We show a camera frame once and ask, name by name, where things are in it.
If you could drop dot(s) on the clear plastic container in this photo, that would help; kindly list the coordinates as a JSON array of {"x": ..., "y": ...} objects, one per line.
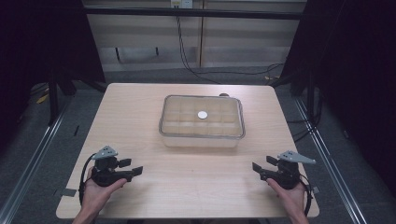
[{"x": 199, "y": 142}]

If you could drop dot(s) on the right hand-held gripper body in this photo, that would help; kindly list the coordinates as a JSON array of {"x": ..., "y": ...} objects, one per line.
[{"x": 288, "y": 175}]

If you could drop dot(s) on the black metal stand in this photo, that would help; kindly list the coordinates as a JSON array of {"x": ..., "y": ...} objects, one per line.
[
  {"x": 311, "y": 93},
  {"x": 53, "y": 99}
]

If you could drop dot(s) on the grey tape piece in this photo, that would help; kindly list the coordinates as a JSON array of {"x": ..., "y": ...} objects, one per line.
[
  {"x": 68, "y": 192},
  {"x": 315, "y": 189}
]

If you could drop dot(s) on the black horizontal bar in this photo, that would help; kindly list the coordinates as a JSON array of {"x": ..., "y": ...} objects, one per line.
[{"x": 193, "y": 12}]

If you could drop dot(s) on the metal floor rail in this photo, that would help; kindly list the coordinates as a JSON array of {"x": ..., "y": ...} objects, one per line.
[
  {"x": 28, "y": 174},
  {"x": 330, "y": 168}
]

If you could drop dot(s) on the white wall socket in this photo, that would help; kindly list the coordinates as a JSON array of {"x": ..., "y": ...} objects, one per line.
[{"x": 181, "y": 3}]

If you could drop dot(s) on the black tape strip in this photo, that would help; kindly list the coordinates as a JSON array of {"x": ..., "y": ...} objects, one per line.
[{"x": 76, "y": 130}]

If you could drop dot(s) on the person's right hand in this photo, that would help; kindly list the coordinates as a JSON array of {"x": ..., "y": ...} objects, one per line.
[{"x": 292, "y": 200}]

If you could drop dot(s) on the small brown round object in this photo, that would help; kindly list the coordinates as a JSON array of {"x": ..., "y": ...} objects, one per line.
[{"x": 223, "y": 94}]

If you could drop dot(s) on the person's left hand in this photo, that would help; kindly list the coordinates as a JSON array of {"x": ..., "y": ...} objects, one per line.
[{"x": 95, "y": 196}]

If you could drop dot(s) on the clear container lid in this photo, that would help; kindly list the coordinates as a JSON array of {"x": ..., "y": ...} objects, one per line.
[{"x": 186, "y": 115}]

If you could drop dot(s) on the yellow tape strip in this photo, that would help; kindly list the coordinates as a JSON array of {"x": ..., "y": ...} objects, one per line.
[{"x": 42, "y": 99}]

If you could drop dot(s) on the black curtain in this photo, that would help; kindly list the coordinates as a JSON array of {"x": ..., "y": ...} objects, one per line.
[
  {"x": 40, "y": 40},
  {"x": 351, "y": 77}
]

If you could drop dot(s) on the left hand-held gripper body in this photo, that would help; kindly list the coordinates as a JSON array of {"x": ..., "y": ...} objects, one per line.
[{"x": 104, "y": 177}]

